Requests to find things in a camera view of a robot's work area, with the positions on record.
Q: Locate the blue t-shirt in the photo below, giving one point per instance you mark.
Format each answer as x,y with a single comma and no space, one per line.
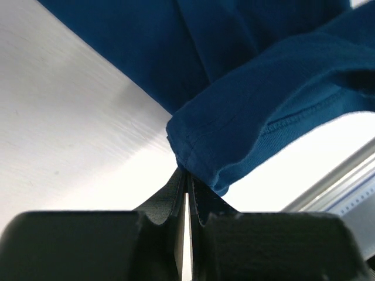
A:
241,79

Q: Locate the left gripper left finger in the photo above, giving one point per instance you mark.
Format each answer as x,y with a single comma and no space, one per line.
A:
143,244

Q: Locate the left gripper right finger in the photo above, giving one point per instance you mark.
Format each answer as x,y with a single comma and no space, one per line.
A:
231,245

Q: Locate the aluminium mounting rail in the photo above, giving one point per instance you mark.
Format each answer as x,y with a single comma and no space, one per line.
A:
334,179

